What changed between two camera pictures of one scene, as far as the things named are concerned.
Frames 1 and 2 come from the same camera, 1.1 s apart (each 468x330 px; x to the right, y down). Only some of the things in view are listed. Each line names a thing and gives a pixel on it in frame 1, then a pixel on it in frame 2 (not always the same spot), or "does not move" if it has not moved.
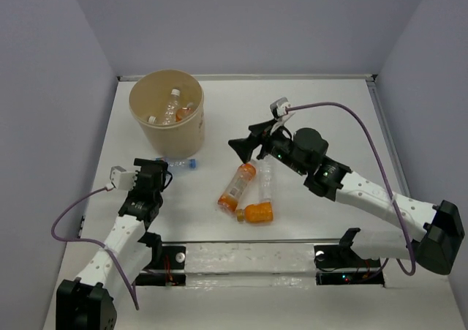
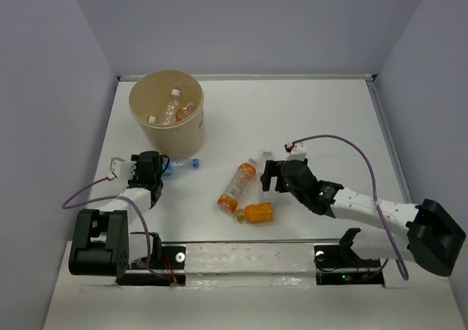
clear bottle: (170, 117) does not move
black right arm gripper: (243, 146) to (273, 168)
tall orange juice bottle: (236, 187) does not move
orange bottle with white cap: (182, 113) does not move
